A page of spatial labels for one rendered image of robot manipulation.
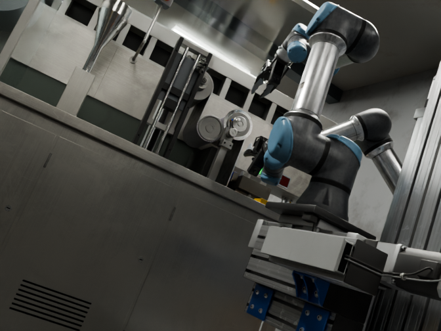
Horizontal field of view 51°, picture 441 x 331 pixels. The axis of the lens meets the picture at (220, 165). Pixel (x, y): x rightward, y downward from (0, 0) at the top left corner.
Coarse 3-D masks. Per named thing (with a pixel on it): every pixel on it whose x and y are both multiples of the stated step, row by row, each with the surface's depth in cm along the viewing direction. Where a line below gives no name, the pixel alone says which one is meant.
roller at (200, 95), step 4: (208, 76) 216; (212, 84) 216; (208, 88) 215; (212, 88) 216; (200, 92) 214; (204, 92) 214; (208, 92) 215; (196, 96) 213; (200, 96) 214; (204, 96) 214; (208, 96) 215; (196, 100) 215; (200, 100) 217; (192, 104) 224
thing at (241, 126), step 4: (240, 116) 217; (240, 120) 217; (244, 120) 218; (232, 124) 216; (236, 124) 216; (240, 124) 217; (244, 124) 218; (236, 128) 216; (240, 128) 217; (244, 128) 217; (240, 132) 219
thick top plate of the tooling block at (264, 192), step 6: (240, 180) 213; (246, 180) 214; (252, 180) 215; (228, 186) 224; (234, 186) 217; (240, 186) 212; (246, 186) 213; (252, 186) 214; (258, 186) 215; (264, 186) 217; (246, 192) 218; (252, 192) 214; (258, 192) 215; (264, 192) 216; (264, 198) 216
